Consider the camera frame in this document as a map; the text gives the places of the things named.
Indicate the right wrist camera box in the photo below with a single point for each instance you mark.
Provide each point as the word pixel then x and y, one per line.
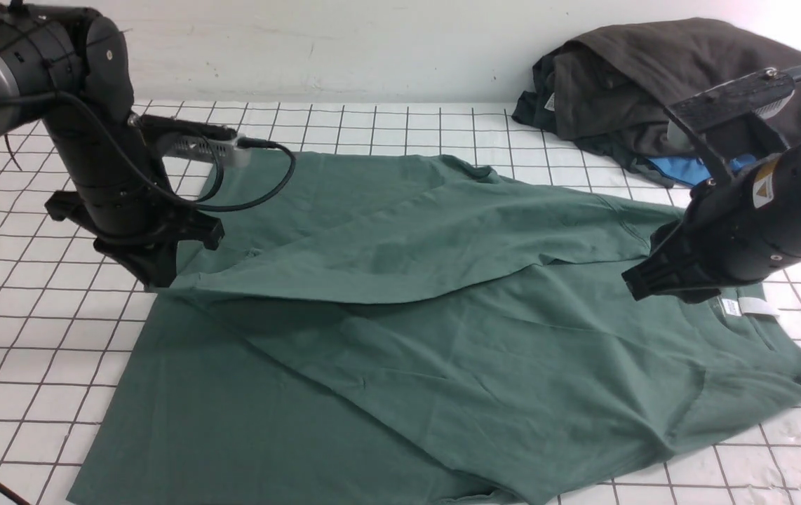
pixel 731 120

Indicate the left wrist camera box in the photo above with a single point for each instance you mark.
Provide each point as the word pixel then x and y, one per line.
pixel 193 141

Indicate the green long-sleeved shirt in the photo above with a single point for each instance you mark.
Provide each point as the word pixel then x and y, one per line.
pixel 417 330

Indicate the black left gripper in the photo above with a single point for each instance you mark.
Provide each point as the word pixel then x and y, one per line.
pixel 138 228

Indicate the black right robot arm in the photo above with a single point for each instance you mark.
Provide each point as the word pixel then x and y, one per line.
pixel 786 168

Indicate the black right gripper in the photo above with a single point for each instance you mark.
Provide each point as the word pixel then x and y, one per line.
pixel 727 237

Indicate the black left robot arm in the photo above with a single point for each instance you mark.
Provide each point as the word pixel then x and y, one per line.
pixel 67 67

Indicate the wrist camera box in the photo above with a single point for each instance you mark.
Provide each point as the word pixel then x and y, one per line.
pixel 193 141
pixel 731 120

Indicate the dark brown garment pile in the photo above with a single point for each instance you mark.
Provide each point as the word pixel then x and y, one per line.
pixel 606 89

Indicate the white grid table cloth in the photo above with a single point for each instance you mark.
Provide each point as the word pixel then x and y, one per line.
pixel 68 318

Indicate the blue garment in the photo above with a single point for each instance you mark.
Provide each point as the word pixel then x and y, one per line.
pixel 686 171

